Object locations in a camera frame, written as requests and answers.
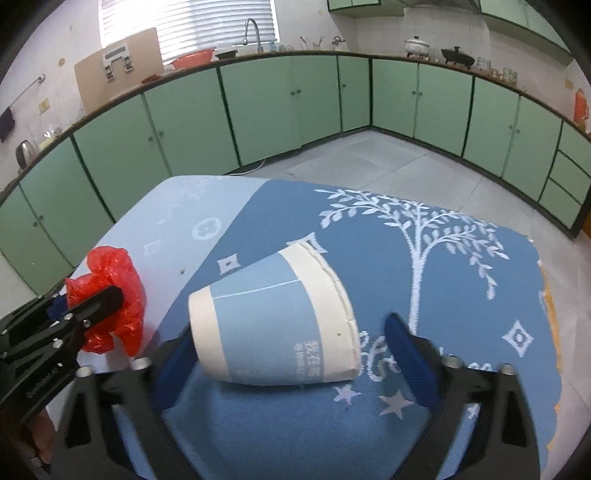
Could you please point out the cardboard box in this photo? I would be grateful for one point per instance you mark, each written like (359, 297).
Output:
(117, 78)

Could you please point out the red plastic basin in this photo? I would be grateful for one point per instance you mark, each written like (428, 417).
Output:
(193, 59)

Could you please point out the steel electric kettle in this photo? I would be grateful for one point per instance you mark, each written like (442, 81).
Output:
(26, 154)

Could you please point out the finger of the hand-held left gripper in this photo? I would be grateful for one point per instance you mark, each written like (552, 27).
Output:
(99, 307)
(56, 308)

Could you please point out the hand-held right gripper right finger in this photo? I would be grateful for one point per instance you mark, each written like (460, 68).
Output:
(411, 360)

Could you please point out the black hanging cloth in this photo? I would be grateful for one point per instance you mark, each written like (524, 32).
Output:
(6, 124)

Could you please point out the small steel teakettle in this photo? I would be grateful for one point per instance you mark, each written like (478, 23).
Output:
(339, 43)

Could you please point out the row of glass jars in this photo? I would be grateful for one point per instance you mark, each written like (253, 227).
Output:
(496, 71)

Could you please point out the orange thermos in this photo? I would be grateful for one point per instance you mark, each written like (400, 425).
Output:
(581, 106)

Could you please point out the white lidded pot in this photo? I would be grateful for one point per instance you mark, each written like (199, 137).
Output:
(418, 47)

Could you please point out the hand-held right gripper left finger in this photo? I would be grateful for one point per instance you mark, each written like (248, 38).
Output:
(173, 369)

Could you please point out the wall towel rail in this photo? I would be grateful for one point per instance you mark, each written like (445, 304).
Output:
(27, 90)

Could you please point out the blue and white paper cup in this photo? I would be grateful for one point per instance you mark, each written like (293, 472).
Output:
(268, 323)

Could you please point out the utensil holder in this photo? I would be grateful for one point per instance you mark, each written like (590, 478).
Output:
(313, 43)

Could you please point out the yellow wall socket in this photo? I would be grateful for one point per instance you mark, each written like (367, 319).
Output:
(44, 104)

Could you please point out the red plastic bag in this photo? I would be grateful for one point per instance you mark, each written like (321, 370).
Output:
(124, 277)

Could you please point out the steel kitchen faucet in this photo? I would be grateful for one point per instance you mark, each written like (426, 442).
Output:
(253, 32)

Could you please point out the green wall cabinet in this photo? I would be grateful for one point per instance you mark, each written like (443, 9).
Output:
(364, 4)
(521, 18)

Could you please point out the green kitchen base cabinets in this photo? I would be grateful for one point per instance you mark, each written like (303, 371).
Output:
(258, 106)

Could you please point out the person's left hand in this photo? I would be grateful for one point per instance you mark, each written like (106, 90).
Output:
(42, 438)

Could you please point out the blue tree print tablecloth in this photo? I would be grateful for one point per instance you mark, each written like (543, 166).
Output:
(286, 221)

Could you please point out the window blind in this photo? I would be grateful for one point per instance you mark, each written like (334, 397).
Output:
(184, 21)

